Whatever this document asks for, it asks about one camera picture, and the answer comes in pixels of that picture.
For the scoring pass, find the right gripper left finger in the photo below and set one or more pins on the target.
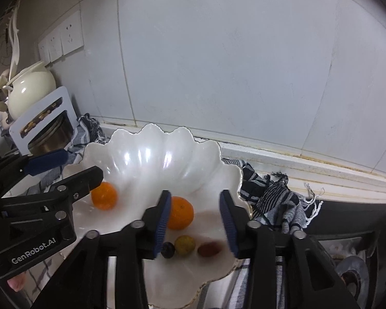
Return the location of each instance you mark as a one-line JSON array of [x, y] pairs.
[[81, 280]]

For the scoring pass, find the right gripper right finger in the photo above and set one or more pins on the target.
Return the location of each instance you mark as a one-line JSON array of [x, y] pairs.
[[231, 225]]

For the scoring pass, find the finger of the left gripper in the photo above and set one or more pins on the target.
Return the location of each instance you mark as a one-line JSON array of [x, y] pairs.
[[77, 183], [16, 167]]

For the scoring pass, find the mandarin orange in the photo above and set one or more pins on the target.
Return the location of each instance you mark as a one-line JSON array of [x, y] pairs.
[[181, 214], [104, 197]]

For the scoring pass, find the dark blue grape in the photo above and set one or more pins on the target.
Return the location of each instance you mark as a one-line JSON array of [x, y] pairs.
[[168, 250]]

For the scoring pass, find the yellow green grape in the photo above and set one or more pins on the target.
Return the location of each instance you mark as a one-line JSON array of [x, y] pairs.
[[184, 245]]

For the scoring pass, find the red grape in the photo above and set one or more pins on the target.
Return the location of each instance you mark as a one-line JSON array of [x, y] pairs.
[[209, 249]]

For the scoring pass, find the checkered kitchen cloth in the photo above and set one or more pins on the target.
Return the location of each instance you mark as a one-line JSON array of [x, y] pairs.
[[268, 198]]

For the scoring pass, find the left hand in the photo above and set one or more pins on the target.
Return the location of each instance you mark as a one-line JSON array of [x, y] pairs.
[[17, 283]]

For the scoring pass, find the steel pot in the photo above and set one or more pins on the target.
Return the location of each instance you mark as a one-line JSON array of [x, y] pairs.
[[56, 135]]

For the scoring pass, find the gas stove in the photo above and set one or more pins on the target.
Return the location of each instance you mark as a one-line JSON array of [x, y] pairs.
[[339, 261]]

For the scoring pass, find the cream ceramic pot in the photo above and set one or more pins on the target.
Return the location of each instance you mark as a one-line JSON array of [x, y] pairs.
[[29, 86]]

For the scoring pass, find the white pot rack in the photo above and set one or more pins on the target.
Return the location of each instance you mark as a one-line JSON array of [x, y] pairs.
[[35, 119]]

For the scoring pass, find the white scalloped bowl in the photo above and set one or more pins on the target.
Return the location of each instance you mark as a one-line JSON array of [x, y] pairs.
[[141, 166]]

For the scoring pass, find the wall socket panel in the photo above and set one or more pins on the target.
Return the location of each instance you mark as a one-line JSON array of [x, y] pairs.
[[63, 39]]

